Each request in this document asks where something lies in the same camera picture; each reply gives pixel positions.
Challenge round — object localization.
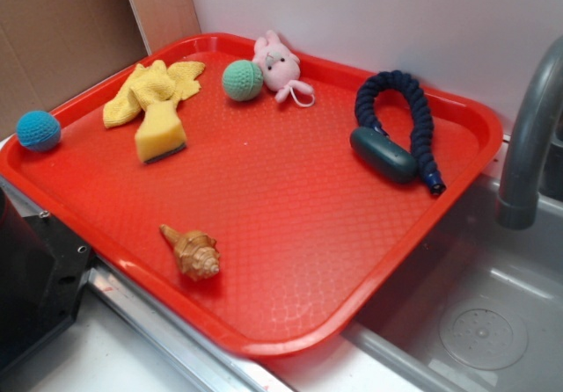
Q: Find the blue crochet ball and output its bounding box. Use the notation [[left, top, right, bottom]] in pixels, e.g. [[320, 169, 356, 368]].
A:
[[16, 110, 62, 152]]

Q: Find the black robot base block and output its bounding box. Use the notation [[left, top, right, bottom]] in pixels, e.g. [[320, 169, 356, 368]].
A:
[[1, 192, 93, 375]]

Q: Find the tan seashell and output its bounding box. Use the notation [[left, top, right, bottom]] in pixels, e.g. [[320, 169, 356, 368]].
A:
[[159, 224, 220, 281]]

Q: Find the dark blue braided rope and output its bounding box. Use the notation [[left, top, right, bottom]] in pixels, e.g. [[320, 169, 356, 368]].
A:
[[355, 69, 447, 198]]

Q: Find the brown cardboard panel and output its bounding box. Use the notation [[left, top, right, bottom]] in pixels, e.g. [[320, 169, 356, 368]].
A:
[[1, 0, 200, 138]]

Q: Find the green crochet ball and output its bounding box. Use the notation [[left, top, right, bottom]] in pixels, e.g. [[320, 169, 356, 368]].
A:
[[222, 60, 263, 102]]

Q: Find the yellow sponge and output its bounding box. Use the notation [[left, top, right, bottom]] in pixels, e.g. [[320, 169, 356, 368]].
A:
[[135, 100, 186, 163]]

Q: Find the pink plush bunny toy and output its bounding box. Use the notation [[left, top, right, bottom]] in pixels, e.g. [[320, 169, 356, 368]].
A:
[[252, 30, 316, 108]]

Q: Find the dark green oval case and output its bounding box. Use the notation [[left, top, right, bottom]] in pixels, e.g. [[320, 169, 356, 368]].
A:
[[350, 127, 418, 184]]

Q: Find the red plastic tray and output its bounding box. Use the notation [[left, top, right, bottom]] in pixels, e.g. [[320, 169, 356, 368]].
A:
[[1, 33, 502, 359]]

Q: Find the yellow cloth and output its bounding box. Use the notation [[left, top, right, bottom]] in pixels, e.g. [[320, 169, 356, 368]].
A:
[[103, 60, 206, 128]]

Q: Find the grey faucet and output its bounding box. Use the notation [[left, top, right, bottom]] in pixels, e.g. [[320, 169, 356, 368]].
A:
[[495, 38, 562, 229]]

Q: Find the grey sink basin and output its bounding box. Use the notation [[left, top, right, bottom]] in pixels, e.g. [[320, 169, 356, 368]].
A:
[[345, 178, 562, 391]]

